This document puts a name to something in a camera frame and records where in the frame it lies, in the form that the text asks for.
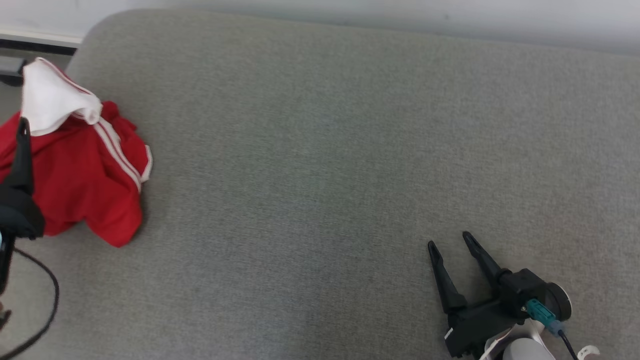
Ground teal cable connector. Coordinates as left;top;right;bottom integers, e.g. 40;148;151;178
525;298;566;335

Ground red basketball jersey white sleeves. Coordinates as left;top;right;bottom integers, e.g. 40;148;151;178
0;56;153;236

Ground grey fabric sofa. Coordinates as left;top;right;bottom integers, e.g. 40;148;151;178
0;8;640;360

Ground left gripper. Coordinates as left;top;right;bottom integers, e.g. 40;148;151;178
0;116;46;240

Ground black wall skirting strip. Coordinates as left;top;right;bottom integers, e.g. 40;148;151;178
0;38;81;57

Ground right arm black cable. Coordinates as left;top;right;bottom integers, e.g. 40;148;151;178
556;329;582;360

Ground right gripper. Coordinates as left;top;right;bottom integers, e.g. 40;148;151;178
427;231;573;359

